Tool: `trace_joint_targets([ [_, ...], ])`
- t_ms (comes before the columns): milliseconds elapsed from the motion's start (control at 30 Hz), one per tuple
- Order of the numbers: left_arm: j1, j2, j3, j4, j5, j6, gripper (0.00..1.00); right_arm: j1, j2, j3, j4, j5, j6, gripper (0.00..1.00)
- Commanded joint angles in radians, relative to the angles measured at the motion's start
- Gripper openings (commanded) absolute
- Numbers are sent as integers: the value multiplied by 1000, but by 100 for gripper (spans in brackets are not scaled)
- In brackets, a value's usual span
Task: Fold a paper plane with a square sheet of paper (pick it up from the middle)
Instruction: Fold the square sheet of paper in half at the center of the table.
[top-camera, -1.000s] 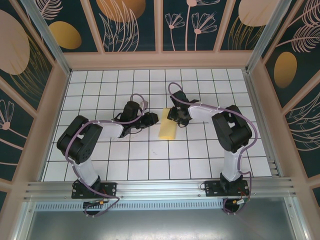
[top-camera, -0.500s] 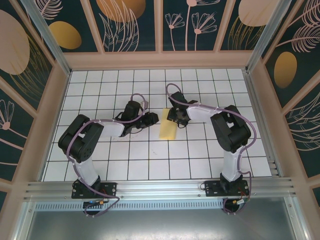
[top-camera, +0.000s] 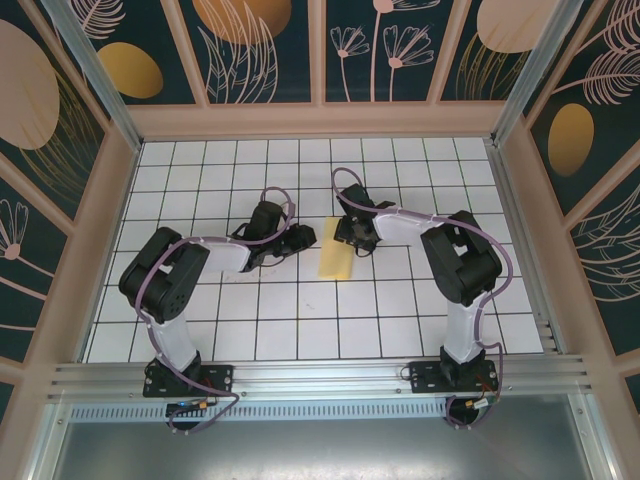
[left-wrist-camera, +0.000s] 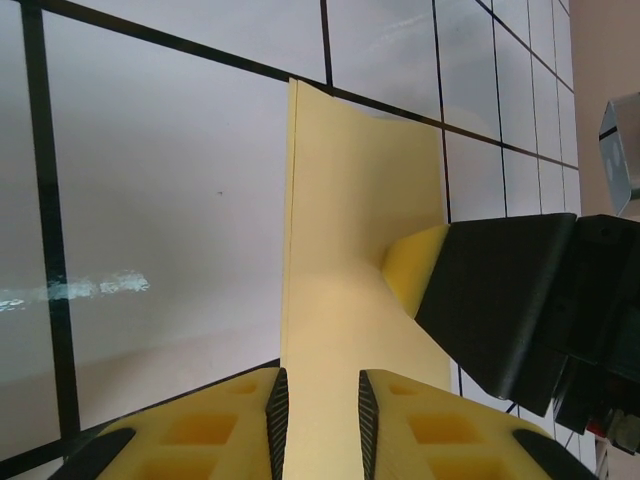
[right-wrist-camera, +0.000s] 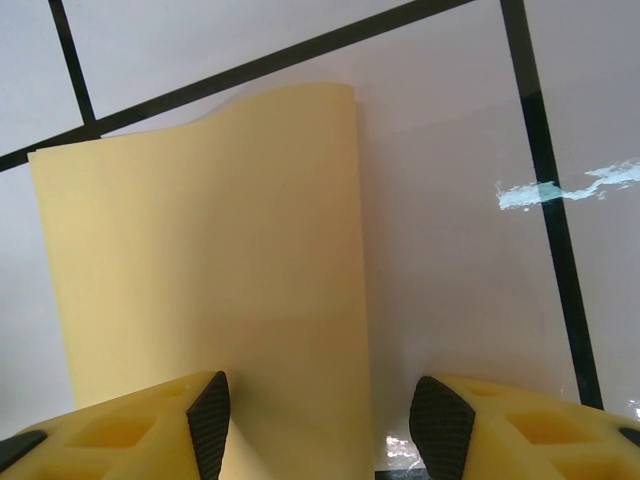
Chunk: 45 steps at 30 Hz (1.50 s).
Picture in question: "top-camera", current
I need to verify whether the grey metal panel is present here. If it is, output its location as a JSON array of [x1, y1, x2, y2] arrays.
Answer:
[[27, 392, 616, 480]]

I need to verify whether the long aluminium mounting rail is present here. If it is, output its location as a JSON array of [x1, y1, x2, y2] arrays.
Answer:
[[47, 354, 594, 401]]

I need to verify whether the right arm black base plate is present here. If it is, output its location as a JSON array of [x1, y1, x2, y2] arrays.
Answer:
[[408, 360, 501, 396]]

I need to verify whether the aluminium side rail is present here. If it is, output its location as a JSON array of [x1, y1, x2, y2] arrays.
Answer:
[[487, 142, 569, 359]]

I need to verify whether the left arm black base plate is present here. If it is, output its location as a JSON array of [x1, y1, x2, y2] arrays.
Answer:
[[143, 363, 235, 399]]

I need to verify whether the perforated metal cable tray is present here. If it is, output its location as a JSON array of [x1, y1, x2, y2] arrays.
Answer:
[[69, 402, 571, 424]]

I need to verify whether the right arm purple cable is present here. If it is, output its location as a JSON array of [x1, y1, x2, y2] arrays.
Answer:
[[331, 167, 514, 431]]

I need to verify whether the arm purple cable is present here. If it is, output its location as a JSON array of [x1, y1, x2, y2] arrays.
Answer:
[[134, 187, 296, 436], [331, 167, 514, 431]]

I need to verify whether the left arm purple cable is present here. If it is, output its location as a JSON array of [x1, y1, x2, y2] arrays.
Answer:
[[134, 187, 296, 436]]

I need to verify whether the aluminium frame post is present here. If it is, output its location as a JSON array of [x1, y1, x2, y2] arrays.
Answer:
[[39, 0, 144, 154], [489, 0, 599, 149]]

